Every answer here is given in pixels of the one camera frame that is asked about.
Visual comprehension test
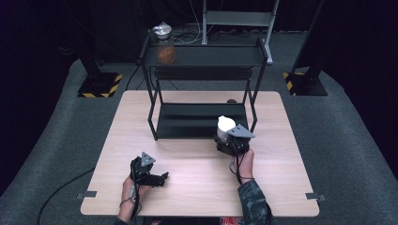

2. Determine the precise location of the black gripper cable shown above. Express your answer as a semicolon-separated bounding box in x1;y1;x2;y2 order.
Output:
229;149;255;186
119;168;143;220

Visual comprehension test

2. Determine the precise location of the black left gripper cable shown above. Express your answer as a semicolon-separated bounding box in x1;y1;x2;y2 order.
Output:
119;168;143;220

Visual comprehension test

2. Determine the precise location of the black two-tier metal rack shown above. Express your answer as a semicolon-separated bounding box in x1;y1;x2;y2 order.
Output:
139;35;269;142

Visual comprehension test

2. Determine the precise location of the grey metal stand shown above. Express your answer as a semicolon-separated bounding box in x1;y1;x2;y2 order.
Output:
201;0;281;66

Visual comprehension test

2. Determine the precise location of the grey table bracket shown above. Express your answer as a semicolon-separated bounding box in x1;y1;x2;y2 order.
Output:
76;190;98;201
305;192;328;203

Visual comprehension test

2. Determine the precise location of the black stand with striped base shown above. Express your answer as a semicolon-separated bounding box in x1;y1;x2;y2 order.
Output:
283;0;329;97
67;0;123;98

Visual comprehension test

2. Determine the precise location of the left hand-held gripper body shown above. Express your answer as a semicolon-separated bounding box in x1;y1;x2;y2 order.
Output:
130;151;161;188

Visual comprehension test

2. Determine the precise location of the tangle of floor cables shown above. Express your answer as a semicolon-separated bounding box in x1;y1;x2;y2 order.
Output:
171;0;205;45

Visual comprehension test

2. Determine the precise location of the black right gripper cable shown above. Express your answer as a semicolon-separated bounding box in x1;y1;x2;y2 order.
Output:
229;149;255;186

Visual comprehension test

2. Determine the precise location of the glass jar with silver lid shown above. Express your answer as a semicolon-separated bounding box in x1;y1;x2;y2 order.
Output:
151;21;176;66

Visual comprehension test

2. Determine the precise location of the person's right hand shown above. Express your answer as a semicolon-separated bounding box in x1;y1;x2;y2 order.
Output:
229;148;255;186

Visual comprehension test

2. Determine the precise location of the black floor cable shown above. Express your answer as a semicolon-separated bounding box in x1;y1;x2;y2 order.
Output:
36;167;97;225

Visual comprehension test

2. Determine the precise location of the red patterned item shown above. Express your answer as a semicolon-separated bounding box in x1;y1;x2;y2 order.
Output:
219;217;246;225

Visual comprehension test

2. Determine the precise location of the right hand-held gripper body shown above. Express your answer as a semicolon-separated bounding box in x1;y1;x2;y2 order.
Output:
214;123;256;157

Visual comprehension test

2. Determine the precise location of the white cylindrical cup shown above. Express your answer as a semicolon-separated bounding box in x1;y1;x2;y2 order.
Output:
217;114;237;142

